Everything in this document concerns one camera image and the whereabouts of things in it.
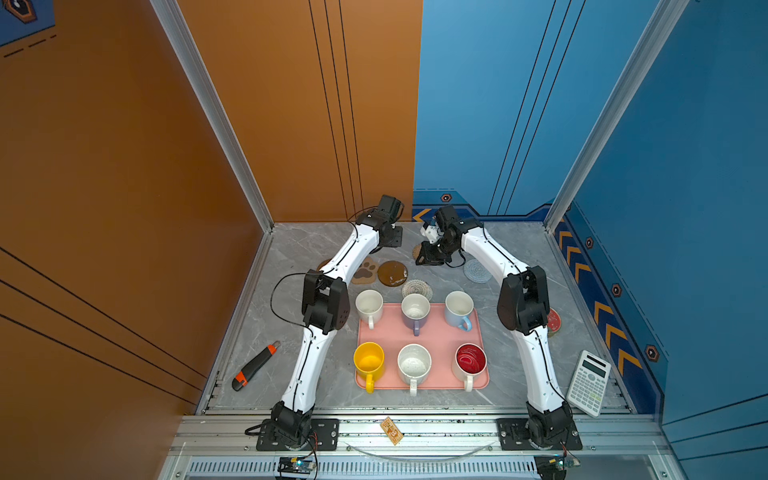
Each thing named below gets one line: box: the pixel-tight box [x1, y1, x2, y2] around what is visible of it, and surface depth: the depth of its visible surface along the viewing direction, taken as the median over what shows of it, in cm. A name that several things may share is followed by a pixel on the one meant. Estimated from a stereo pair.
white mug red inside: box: [452, 342, 488, 392], surface depth 79 cm
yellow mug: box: [353, 342, 385, 394], surface depth 80 cm
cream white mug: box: [355, 289, 384, 330], surface depth 90 cm
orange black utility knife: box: [232, 341, 281, 392], surface depth 86 cm
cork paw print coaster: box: [351, 257, 379, 285], surface depth 107 cm
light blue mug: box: [444, 290, 475, 332], surface depth 89 cm
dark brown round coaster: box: [377, 260, 408, 287], surface depth 107 cm
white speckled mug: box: [397, 343, 432, 397], surface depth 80 cm
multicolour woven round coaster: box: [402, 279, 433, 301], surface depth 102 cm
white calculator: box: [566, 350, 612, 418], surface depth 82 cm
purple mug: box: [401, 293, 431, 337], surface depth 91 cm
